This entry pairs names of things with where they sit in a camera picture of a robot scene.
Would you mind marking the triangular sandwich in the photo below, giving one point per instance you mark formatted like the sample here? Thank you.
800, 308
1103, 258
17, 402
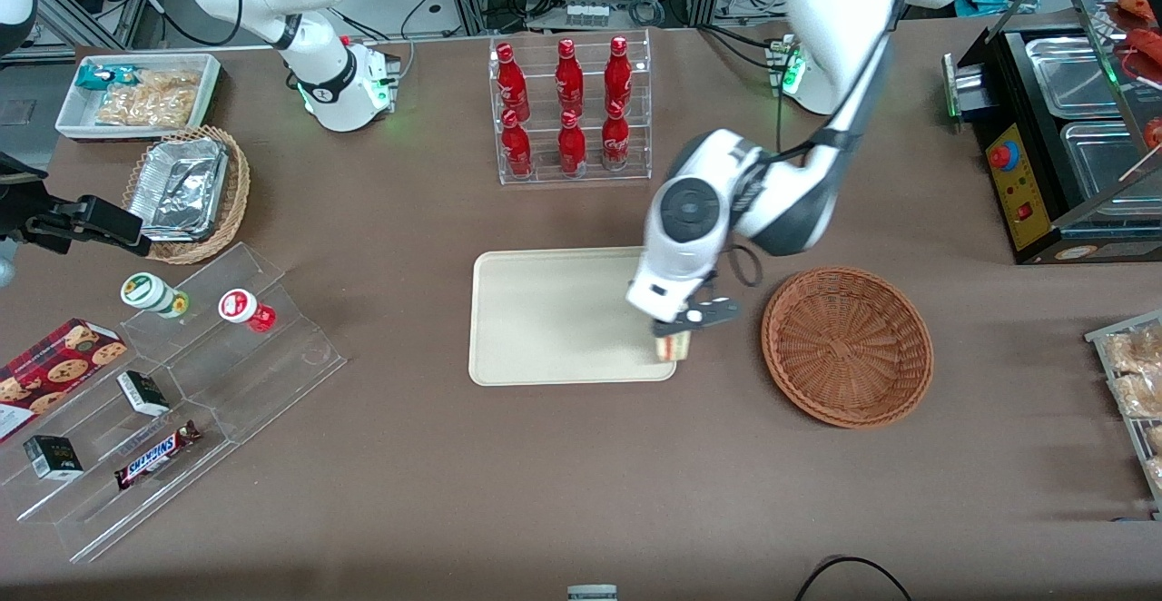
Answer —
674, 349

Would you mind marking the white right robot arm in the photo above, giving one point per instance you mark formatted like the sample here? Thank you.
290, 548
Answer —
318, 65

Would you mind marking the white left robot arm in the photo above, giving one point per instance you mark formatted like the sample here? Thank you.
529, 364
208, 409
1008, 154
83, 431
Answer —
844, 29

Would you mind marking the beige plastic tray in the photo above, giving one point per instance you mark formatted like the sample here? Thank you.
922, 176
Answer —
554, 315

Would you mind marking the light wicker basket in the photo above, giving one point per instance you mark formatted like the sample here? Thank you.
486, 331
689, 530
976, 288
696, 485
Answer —
238, 192

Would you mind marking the round brown wicker basket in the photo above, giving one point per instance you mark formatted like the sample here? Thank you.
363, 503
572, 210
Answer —
844, 347

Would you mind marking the stacked aluminium foil containers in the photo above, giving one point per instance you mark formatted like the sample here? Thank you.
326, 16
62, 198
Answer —
177, 188

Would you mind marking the green lidded yogurt cup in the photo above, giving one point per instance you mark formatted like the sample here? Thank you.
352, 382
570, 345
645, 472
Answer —
150, 292

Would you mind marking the white rectangular snack bin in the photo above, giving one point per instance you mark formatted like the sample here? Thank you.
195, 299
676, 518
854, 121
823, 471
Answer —
73, 124

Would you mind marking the clear bag of crackers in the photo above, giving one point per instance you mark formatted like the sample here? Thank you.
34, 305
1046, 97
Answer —
154, 97

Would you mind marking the clear acrylic bottle rack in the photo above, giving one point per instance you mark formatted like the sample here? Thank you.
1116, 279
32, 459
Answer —
590, 174

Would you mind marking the teal snack packet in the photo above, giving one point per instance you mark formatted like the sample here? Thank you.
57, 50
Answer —
95, 76

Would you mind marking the red chocolate chip cookie box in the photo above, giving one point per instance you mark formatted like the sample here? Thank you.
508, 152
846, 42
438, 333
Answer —
54, 374

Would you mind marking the red lidded yogurt cup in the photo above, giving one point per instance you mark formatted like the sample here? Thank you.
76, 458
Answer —
241, 307

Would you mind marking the red cola bottle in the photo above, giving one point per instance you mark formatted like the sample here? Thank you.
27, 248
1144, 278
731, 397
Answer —
615, 142
517, 149
618, 76
572, 147
512, 83
569, 79

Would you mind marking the small black carton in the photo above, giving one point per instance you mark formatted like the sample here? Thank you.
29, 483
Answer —
53, 458
142, 392

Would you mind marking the clear acrylic stepped display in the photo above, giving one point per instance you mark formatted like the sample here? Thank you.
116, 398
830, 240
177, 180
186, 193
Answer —
254, 374

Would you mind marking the Snickers chocolate bar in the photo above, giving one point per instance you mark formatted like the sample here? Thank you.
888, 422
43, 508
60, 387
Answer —
156, 456

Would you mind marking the grey device at table edge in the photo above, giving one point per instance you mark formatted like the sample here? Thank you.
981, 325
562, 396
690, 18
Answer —
592, 593

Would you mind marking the white power strip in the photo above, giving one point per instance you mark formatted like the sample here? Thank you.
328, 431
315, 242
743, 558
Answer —
585, 15

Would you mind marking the black hot food display case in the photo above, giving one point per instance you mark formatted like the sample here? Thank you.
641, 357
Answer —
1021, 183

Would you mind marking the stainless steel pan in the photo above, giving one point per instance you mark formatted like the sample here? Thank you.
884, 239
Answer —
1103, 170
1071, 74

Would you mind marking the wrapped bread bun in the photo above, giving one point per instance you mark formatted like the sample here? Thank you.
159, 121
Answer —
1139, 351
1142, 395
1156, 472
1156, 438

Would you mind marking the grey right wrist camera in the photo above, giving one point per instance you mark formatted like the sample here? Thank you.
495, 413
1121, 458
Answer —
5, 265

